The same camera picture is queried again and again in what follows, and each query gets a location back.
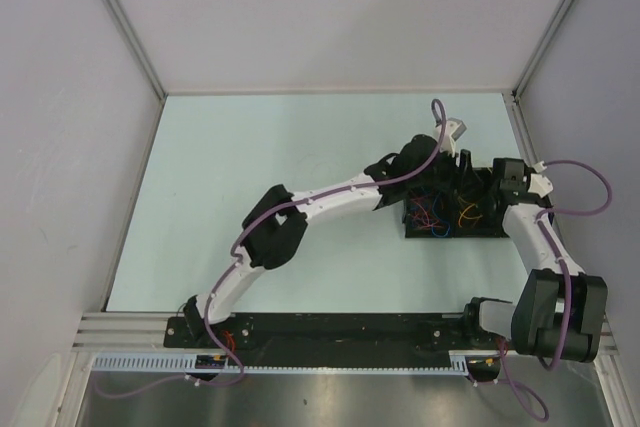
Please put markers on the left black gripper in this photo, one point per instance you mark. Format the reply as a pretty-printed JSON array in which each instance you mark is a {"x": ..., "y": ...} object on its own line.
[{"x": 458, "y": 179}]

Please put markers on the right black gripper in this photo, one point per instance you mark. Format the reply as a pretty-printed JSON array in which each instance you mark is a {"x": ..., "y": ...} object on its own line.
[{"x": 490, "y": 192}]

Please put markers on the black compartment tray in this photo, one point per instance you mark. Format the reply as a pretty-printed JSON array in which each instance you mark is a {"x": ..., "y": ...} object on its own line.
[{"x": 464, "y": 214}]

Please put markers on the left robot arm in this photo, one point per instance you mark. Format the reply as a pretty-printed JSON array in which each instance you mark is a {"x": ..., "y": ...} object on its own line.
[{"x": 272, "y": 232}]

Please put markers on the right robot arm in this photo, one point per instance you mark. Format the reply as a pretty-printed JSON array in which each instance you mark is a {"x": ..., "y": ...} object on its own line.
[{"x": 561, "y": 309}]

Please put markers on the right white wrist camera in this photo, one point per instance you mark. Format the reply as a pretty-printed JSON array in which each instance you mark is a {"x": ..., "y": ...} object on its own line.
[{"x": 539, "y": 183}]

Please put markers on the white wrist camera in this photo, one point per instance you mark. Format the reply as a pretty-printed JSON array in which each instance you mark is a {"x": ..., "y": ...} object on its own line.
[
  {"x": 450, "y": 132},
  {"x": 539, "y": 183}
]

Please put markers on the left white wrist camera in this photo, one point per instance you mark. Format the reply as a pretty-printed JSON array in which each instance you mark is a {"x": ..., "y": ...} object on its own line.
[{"x": 450, "y": 132}]

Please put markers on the slotted cable duct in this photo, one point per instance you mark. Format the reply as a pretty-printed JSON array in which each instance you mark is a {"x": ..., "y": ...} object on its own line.
[{"x": 204, "y": 364}]

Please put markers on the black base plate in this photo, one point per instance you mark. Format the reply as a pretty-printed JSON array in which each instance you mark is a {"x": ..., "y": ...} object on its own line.
[{"x": 352, "y": 341}]

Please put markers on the aluminium frame rail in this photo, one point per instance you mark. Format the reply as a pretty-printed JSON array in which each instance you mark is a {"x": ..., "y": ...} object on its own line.
[{"x": 121, "y": 331}]

